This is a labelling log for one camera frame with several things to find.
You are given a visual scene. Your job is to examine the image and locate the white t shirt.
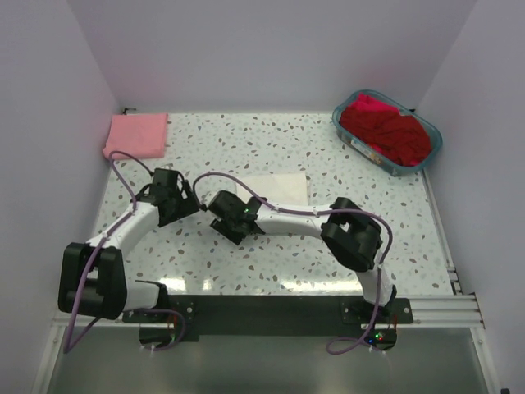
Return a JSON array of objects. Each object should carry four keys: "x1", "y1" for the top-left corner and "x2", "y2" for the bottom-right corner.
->
[{"x1": 240, "y1": 173, "x2": 309, "y2": 206}]

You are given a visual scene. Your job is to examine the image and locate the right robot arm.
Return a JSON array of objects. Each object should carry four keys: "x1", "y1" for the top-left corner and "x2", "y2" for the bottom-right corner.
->
[{"x1": 208, "y1": 190, "x2": 397, "y2": 323}]

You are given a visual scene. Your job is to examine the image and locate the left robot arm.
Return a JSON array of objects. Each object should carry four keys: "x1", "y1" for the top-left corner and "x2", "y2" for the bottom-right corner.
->
[{"x1": 57, "y1": 168, "x2": 199, "y2": 322}]

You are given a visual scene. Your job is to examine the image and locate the folded pink t shirt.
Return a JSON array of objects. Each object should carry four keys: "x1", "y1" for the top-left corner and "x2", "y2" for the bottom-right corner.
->
[{"x1": 103, "y1": 112, "x2": 168, "y2": 159}]

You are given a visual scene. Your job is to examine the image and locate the bright pink t shirt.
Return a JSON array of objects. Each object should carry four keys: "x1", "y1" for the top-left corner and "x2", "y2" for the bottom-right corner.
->
[{"x1": 349, "y1": 93, "x2": 399, "y2": 114}]

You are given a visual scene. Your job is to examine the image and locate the teal plastic basket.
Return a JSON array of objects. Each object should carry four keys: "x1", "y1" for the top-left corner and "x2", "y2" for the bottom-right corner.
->
[{"x1": 332, "y1": 89, "x2": 443, "y2": 176}]

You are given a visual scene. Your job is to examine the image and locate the dark red t shirt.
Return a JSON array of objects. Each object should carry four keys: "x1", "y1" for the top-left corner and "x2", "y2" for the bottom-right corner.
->
[{"x1": 339, "y1": 107, "x2": 432, "y2": 167}]

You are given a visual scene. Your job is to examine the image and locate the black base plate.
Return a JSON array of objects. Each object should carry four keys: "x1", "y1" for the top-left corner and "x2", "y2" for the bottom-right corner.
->
[{"x1": 122, "y1": 295, "x2": 414, "y2": 350}]

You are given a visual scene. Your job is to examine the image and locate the aluminium frame rail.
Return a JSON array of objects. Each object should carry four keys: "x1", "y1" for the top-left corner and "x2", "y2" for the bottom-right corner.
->
[{"x1": 30, "y1": 241, "x2": 509, "y2": 394}]

